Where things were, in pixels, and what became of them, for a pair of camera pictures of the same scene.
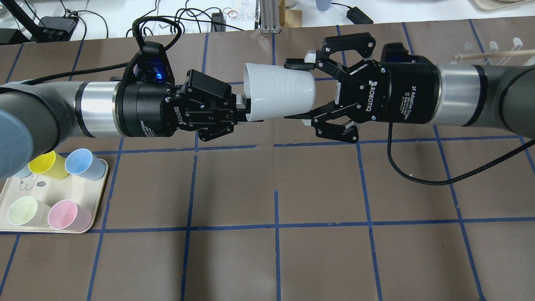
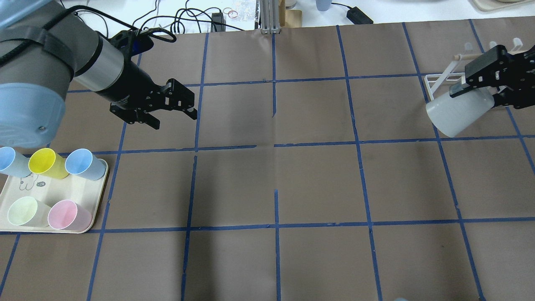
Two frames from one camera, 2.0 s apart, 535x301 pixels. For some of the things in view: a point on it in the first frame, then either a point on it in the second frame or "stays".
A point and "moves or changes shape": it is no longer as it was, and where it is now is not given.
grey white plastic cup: [276, 91] moves or changes shape
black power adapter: [357, 16] stays
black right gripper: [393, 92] -> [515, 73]
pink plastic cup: [66, 214] stays
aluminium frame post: [269, 16] stays
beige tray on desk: [488, 5] stays
